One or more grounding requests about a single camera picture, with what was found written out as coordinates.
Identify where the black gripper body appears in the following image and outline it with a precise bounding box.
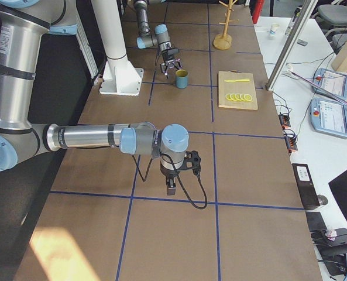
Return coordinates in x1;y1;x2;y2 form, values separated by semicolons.
160;164;180;183
160;59;175;69

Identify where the dark blue mug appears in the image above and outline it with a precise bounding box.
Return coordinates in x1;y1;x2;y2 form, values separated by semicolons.
175;69;188;89

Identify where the wooden cup storage rack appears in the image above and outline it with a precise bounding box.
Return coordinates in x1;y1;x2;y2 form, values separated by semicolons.
212;0;237;50

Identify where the white paper cup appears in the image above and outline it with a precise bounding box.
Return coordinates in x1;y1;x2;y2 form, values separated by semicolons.
269;23;280;38

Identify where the yellow plastic knife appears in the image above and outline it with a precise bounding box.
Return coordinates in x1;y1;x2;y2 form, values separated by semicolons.
224;78;250;83

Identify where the bamboo cutting board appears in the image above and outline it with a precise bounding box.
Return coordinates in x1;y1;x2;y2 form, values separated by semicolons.
218;71;258;111

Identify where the orange black usb hub far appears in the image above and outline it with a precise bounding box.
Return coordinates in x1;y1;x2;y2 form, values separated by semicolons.
279;113;291;129

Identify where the orange black usb hub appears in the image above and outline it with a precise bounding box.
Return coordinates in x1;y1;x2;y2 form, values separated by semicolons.
283;129;298;154
279;113;291;129

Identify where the orange black usb hub near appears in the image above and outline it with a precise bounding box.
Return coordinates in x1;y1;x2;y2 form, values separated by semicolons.
283;129;298;154

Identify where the black electronics box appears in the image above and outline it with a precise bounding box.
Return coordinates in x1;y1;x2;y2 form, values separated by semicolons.
292;163;320;210

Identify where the far teach pendant tablet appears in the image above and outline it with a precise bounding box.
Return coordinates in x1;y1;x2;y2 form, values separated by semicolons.
313;68;347;100

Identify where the teach pendant tablet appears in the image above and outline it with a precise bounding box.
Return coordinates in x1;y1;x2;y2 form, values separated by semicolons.
313;68;347;100
310;98;347;139

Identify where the near teach pendant tablet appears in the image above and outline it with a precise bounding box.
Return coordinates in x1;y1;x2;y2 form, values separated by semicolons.
310;98;347;139

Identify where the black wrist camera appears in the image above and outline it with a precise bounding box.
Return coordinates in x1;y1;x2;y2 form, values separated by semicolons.
162;48;180;60

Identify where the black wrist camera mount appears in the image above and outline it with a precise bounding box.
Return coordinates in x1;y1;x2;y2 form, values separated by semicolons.
180;150;201;177

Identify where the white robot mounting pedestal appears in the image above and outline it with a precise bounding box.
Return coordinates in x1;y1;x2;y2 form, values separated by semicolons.
91;0;144;96

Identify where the aluminium frame post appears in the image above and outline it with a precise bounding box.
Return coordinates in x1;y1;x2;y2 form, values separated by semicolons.
266;0;318;91

